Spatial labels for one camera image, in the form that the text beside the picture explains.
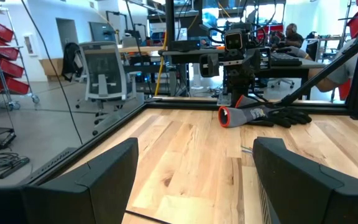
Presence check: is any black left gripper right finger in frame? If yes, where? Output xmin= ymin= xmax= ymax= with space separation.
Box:
xmin=252 ymin=136 xmax=358 ymax=224

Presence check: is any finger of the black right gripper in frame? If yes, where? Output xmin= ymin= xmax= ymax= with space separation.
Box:
xmin=258 ymin=46 xmax=272 ymax=71
xmin=198 ymin=53 xmax=221 ymax=78

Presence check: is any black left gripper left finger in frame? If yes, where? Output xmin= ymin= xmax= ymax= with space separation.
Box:
xmin=0 ymin=138 xmax=140 ymax=224

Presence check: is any black zip tie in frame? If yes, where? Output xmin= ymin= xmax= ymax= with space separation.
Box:
xmin=124 ymin=210 xmax=172 ymax=224

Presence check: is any black keyboard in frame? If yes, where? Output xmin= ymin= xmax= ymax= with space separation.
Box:
xmin=270 ymin=52 xmax=303 ymax=67

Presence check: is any grey side desk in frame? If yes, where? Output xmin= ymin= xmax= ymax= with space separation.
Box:
xmin=159 ymin=46 xmax=326 ymax=100

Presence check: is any white star chair base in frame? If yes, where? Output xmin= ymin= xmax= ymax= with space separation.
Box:
xmin=267 ymin=77 xmax=296 ymax=90

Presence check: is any black desktop device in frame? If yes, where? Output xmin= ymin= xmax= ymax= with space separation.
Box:
xmin=170 ymin=39 xmax=202 ymax=53

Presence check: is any person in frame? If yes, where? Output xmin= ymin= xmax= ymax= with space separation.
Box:
xmin=274 ymin=36 xmax=358 ymax=107
xmin=282 ymin=22 xmax=305 ymax=49

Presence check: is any black power strip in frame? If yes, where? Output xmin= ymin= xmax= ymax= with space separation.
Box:
xmin=0 ymin=156 xmax=31 ymax=180

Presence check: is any wooden background desk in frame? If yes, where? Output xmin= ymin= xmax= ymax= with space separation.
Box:
xmin=117 ymin=45 xmax=165 ymax=54

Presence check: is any white office chair base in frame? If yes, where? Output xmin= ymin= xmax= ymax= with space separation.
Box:
xmin=74 ymin=40 xmax=139 ymax=126

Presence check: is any black monitor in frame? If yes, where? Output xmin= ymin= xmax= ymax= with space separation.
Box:
xmin=88 ymin=21 xmax=117 ymax=44

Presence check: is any brown cardboard box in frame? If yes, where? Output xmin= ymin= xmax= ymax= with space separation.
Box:
xmin=38 ymin=57 xmax=64 ymax=83

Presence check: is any black hanging garment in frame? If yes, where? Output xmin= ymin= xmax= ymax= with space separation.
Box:
xmin=61 ymin=41 xmax=84 ymax=83

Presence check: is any grey door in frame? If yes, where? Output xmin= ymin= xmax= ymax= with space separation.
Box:
xmin=55 ymin=17 xmax=80 ymax=52

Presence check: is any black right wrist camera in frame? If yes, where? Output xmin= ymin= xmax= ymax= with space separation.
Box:
xmin=223 ymin=28 xmax=250 ymax=52

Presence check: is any yellow floor cable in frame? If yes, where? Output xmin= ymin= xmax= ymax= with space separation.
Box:
xmin=153 ymin=30 xmax=168 ymax=97

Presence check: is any black vertical desk post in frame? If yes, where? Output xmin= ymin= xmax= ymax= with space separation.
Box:
xmin=165 ymin=0 xmax=176 ymax=51

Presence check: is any thin black slanted cable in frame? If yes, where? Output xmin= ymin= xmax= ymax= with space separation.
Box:
xmin=19 ymin=0 xmax=84 ymax=146

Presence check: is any white wall box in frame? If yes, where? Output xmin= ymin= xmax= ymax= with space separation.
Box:
xmin=22 ymin=32 xmax=39 ymax=57

